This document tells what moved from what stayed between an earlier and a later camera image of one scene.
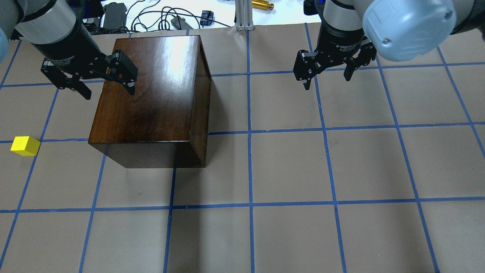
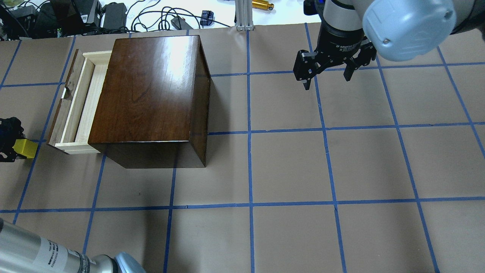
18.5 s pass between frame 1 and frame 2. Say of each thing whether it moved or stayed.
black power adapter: stayed
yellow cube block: stayed
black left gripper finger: moved
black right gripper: stayed
